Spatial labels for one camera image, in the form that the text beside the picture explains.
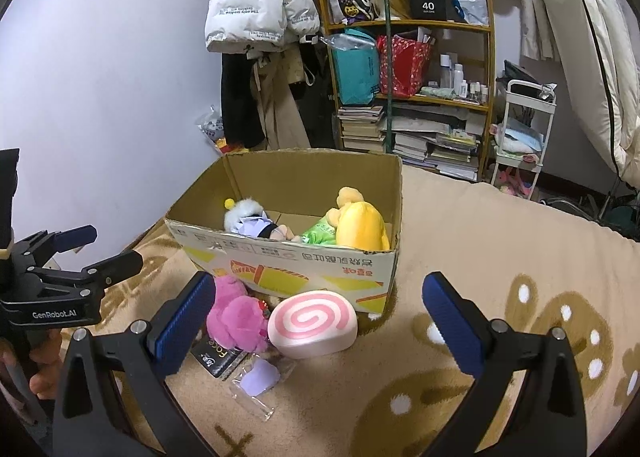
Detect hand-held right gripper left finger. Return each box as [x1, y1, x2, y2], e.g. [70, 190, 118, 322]
[52, 271, 217, 457]

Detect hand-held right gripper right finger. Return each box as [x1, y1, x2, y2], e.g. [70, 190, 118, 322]
[421, 271, 589, 457]

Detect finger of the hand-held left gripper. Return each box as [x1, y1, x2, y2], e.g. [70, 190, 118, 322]
[36, 249, 145, 291]
[14, 224, 99, 266]

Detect white-haired doll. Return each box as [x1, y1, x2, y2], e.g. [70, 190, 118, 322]
[223, 197, 303, 243]

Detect printed cardboard box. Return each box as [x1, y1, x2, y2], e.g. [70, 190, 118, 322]
[164, 150, 404, 320]

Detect yellow plush toy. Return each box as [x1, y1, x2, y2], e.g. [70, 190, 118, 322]
[327, 187, 391, 252]

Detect green tissue packet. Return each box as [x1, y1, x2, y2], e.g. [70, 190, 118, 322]
[300, 216, 342, 246]

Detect person's left hand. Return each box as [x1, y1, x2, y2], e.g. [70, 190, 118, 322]
[28, 328, 65, 401]

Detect black face mask packet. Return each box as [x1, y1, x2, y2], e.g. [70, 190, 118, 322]
[190, 334, 251, 379]

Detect pink fluffy plush toy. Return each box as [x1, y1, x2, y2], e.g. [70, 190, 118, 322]
[206, 274, 271, 353]

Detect beige patterned blanket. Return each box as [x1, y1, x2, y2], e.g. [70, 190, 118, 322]
[50, 164, 640, 457]

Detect purple item in clear bag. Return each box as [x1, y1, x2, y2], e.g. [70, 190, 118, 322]
[229, 354, 296, 420]

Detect pink swirl roll plush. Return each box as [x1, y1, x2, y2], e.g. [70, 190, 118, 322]
[267, 290, 360, 358]

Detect pink toys in trolley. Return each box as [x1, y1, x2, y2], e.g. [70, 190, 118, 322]
[495, 167, 536, 198]

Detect plastic bag of snacks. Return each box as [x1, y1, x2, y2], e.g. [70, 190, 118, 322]
[195, 104, 226, 143]

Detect pile of books and papers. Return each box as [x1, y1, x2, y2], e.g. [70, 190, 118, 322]
[387, 104, 483, 181]

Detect light blue folded cloth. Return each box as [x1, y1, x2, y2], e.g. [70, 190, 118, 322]
[500, 127, 545, 153]

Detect black coat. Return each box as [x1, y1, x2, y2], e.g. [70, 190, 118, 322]
[221, 52, 266, 150]

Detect stack of books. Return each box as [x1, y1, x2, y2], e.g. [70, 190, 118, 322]
[336, 104, 386, 153]

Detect beige trousers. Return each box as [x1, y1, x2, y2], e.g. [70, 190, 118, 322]
[250, 50, 311, 150]

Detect green pole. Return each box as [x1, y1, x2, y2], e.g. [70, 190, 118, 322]
[377, 0, 396, 155]

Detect group of white cosmetic bottles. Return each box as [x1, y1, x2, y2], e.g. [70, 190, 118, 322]
[440, 52, 488, 103]

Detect white trolley cart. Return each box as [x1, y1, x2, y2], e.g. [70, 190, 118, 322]
[487, 80, 557, 200]

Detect black hanging garment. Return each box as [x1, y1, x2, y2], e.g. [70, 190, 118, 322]
[295, 40, 337, 148]

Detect black bag on trolley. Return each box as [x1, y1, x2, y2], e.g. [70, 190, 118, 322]
[502, 60, 541, 88]

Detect red patterned bag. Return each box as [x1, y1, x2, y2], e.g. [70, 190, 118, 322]
[376, 34, 433, 98]

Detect teal shopping bag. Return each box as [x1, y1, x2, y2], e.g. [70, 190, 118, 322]
[330, 30, 381, 105]

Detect wooden shelf rack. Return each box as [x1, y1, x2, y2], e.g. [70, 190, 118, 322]
[317, 0, 496, 183]

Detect cream padded chair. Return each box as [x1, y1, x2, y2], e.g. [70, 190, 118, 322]
[530, 0, 640, 183]

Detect black gift box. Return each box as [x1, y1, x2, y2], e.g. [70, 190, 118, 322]
[407, 0, 451, 22]

